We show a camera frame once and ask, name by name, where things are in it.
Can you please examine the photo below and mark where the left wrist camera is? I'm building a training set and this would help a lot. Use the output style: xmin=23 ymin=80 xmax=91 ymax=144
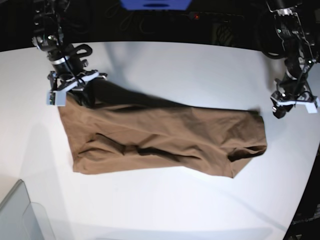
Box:
xmin=305 ymin=96 xmax=320 ymax=114

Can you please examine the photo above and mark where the black power strip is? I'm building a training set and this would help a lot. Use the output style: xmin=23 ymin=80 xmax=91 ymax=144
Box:
xmin=186 ymin=11 xmax=245 ymax=22

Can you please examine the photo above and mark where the brown t-shirt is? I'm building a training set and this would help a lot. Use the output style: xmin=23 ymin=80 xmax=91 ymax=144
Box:
xmin=58 ymin=80 xmax=268 ymax=178

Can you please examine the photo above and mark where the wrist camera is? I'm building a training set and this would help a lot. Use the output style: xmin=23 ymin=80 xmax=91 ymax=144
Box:
xmin=305 ymin=96 xmax=320 ymax=114
xmin=46 ymin=90 xmax=67 ymax=107

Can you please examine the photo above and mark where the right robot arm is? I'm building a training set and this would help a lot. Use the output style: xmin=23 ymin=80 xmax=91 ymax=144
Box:
xmin=32 ymin=0 xmax=108 ymax=109

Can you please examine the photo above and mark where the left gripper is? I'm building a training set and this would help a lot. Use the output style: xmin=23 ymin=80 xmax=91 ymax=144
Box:
xmin=270 ymin=79 xmax=317 ymax=119

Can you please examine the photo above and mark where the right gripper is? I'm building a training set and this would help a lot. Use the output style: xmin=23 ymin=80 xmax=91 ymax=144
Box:
xmin=47 ymin=70 xmax=108 ymax=108

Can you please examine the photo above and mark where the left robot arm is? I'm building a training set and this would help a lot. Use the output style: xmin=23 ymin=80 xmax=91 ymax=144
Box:
xmin=266 ymin=0 xmax=320 ymax=119

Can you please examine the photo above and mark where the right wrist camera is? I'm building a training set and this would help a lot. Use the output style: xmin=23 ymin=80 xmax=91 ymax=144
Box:
xmin=46 ymin=90 xmax=67 ymax=107

